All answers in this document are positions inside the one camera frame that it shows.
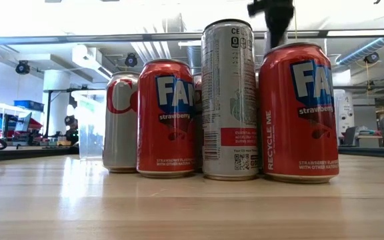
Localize grey overhead beam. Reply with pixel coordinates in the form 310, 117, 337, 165
0, 28, 384, 47

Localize white cylindrical machine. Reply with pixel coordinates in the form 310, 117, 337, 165
333, 89, 355, 136

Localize black ceiling-hung camera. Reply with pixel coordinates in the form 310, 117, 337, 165
363, 51, 380, 65
124, 52, 139, 68
14, 59, 31, 75

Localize black workstation frame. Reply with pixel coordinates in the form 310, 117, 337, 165
43, 87, 89, 138

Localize clear plastic bin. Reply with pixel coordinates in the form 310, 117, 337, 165
71, 89, 107, 160

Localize silver diet cola can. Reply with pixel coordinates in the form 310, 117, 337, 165
102, 71, 140, 174
193, 73, 205, 173

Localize silver round air duct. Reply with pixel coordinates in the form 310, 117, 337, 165
187, 45, 203, 76

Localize blue ceiling pipe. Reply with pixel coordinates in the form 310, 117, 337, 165
337, 35, 384, 66

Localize grey monitor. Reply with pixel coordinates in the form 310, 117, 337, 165
14, 112, 33, 133

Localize red strawberry soda can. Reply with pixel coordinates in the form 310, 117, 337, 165
257, 41, 341, 185
136, 59, 197, 179

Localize blue storage tub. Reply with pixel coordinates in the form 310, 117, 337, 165
13, 99, 45, 113

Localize tall silver energy drink can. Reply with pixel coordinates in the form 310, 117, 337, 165
201, 19, 260, 182

